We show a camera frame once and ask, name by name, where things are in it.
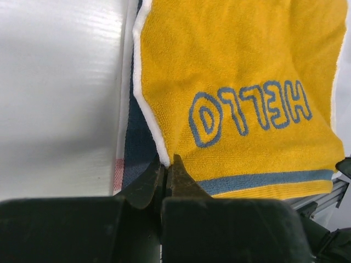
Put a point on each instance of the aluminium mounting rail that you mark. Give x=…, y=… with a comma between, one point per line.
x=311, y=205

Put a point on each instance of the yellow blue hello towel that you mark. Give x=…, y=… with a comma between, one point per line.
x=242, y=91

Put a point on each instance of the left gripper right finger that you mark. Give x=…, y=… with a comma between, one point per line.
x=199, y=228

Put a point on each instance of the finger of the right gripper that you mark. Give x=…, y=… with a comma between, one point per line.
x=344, y=167

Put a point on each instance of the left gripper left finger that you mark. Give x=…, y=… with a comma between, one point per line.
x=119, y=228

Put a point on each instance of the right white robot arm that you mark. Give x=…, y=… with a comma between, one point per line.
x=326, y=246

